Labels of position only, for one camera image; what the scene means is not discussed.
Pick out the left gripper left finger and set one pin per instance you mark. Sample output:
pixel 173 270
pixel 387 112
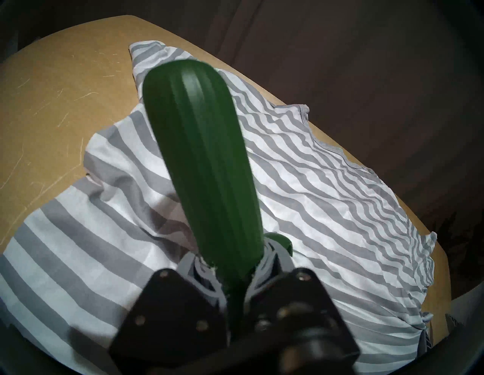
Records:
pixel 170 321

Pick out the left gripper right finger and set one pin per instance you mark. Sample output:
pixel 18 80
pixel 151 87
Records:
pixel 302 302

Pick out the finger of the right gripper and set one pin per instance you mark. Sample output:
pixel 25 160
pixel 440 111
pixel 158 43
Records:
pixel 425 342
pixel 456 320

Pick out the grey white striped t-shirt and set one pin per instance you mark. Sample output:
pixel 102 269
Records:
pixel 321 208

